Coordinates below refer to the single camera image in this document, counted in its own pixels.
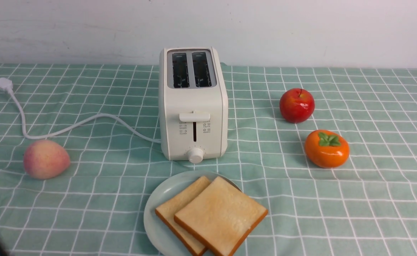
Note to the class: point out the toast slice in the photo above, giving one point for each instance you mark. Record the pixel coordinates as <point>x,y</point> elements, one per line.
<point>174,212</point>
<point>222,217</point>

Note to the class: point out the cream white toaster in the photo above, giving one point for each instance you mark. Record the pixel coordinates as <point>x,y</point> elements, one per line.
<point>193,104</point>

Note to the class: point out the red apple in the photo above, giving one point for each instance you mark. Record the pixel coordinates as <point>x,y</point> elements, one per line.
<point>296,105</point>

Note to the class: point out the orange persimmon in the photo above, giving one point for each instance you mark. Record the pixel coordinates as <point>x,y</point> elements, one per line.
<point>326,149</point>

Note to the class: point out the pink peach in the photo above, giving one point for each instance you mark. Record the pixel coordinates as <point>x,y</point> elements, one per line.
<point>45,159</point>

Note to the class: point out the green checkered tablecloth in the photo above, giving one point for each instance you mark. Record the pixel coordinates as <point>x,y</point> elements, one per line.
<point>366,207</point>

